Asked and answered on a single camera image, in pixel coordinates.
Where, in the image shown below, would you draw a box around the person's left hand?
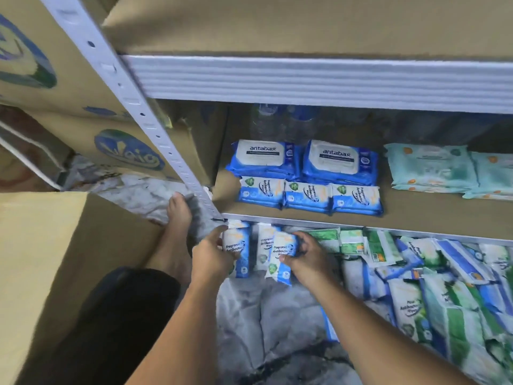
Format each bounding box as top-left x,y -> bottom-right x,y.
191,226 -> 239,289

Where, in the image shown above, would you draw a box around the person's right hand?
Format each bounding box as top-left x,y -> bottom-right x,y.
281,230 -> 338,289

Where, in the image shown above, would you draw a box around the pile of wipes packets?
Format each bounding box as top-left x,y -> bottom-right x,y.
308,227 -> 513,385

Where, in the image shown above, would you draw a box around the grey metal shelf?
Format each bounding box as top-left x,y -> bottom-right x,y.
36,0 -> 513,245

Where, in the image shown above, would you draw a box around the person's left forearm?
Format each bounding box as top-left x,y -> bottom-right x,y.
128,276 -> 234,385

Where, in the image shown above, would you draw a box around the person's right forearm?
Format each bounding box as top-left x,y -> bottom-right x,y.
300,272 -> 474,385

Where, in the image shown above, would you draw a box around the person's left foot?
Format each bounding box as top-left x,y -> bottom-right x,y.
144,192 -> 195,289

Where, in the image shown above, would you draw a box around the cardboard box blue print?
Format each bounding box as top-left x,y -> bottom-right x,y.
0,0 -> 129,117
24,100 -> 229,189

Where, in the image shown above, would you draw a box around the clear plastic bottles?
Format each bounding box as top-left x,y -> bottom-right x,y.
248,104 -> 322,145
329,108 -> 482,149

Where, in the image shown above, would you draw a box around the plain cardboard box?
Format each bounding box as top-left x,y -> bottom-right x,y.
0,192 -> 165,385

